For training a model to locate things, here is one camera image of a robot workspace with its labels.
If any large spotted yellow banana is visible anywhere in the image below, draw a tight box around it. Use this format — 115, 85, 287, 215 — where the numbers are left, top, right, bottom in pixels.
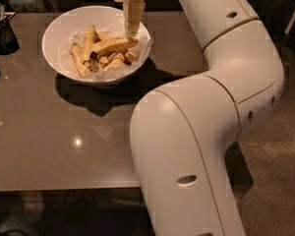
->
89, 37, 139, 60

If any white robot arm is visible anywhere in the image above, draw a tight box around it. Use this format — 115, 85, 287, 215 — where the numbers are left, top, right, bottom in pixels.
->
130, 0, 284, 236

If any white paper bowl liner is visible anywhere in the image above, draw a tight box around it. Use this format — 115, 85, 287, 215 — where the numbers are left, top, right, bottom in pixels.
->
59, 20, 151, 84

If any upright yellow banana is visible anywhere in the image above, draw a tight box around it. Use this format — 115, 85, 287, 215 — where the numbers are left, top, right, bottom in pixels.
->
83, 26, 96, 61

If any white ceramic bowl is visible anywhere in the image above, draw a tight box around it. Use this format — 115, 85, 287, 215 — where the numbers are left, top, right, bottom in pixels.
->
41, 5, 152, 89

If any small banana pieces cluster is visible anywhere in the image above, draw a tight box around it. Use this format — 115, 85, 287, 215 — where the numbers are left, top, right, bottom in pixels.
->
98, 51, 139, 71

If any left lying yellow banana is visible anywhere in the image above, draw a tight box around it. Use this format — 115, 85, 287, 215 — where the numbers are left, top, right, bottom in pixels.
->
71, 43, 90, 77

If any black mesh utensil holder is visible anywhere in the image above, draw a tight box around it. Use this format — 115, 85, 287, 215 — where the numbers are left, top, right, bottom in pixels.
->
0, 2, 21, 56

